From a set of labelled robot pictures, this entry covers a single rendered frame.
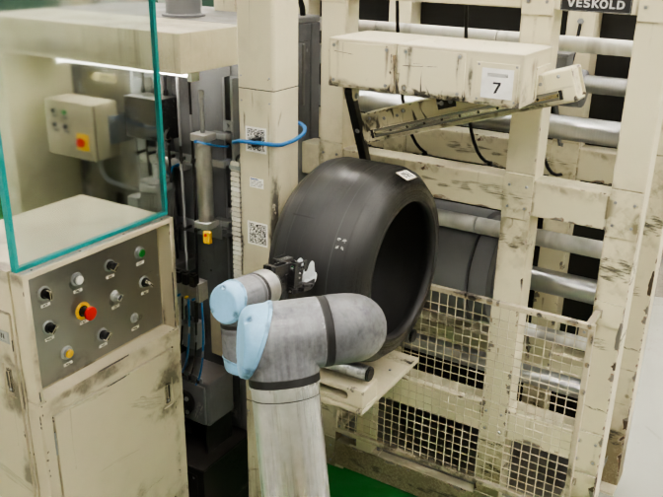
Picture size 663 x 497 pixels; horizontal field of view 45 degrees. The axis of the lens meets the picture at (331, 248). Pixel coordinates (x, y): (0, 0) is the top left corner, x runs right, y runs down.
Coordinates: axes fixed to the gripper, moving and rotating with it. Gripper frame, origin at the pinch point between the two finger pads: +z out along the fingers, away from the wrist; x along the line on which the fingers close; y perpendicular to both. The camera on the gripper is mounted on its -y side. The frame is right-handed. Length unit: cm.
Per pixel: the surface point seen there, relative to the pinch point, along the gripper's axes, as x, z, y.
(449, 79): -14, 41, 52
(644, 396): -60, 220, -98
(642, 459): -70, 168, -104
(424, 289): -12, 47, -12
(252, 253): 35.4, 22.0, -5.9
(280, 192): 26.8, 22.6, 14.7
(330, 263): -4.1, 1.7, 4.1
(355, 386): -6.9, 17.3, -35.2
